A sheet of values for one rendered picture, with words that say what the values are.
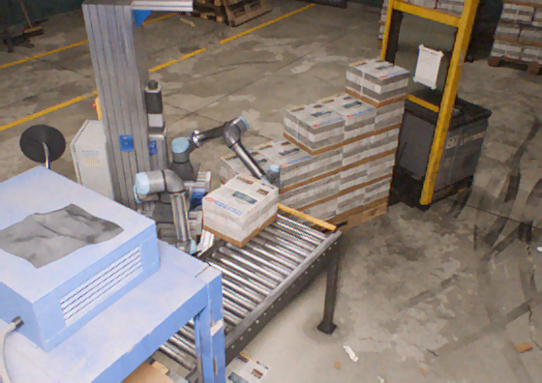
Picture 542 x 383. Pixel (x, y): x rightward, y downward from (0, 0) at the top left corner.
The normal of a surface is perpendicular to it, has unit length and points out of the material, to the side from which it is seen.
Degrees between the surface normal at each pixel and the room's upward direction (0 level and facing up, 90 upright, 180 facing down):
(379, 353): 0
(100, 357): 0
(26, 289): 0
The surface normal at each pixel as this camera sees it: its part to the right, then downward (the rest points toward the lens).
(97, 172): -0.04, 0.56
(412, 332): 0.00, -0.83
